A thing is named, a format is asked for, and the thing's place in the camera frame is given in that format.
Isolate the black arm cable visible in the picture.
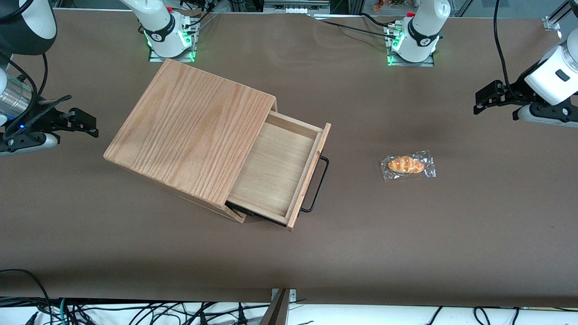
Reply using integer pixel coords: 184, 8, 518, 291
493, 0, 516, 98
0, 53, 73, 137

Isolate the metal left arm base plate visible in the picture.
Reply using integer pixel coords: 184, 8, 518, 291
385, 23, 435, 68

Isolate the bread roll in clear wrapper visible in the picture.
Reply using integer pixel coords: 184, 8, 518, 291
380, 150, 437, 182

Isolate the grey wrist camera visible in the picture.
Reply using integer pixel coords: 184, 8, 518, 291
0, 132, 60, 157
512, 103, 578, 128

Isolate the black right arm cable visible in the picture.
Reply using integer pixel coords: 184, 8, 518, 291
0, 53, 73, 137

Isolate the black looped cable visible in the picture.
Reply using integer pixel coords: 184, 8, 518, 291
0, 269, 52, 317

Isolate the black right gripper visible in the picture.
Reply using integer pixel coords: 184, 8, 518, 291
4, 107, 99, 139

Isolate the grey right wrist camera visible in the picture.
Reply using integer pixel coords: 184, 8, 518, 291
0, 132, 60, 157

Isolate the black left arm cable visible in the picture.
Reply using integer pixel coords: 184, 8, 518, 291
493, 0, 516, 98

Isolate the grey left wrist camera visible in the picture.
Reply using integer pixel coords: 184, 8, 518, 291
512, 103, 578, 128

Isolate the black cable on table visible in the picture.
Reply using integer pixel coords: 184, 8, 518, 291
312, 13, 394, 36

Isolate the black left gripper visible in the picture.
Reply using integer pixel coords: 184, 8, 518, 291
473, 76, 574, 122

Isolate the wooden drawer cabinet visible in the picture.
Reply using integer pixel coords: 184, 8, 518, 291
103, 58, 278, 223

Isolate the aluminium corner bracket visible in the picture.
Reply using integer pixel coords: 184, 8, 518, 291
543, 0, 571, 32

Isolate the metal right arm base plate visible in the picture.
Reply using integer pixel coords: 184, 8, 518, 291
148, 19, 199, 63

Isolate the dark grey pole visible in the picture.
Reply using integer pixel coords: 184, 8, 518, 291
258, 289, 290, 325

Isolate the wooden drawer with black handle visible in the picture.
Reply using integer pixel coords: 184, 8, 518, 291
226, 110, 332, 232

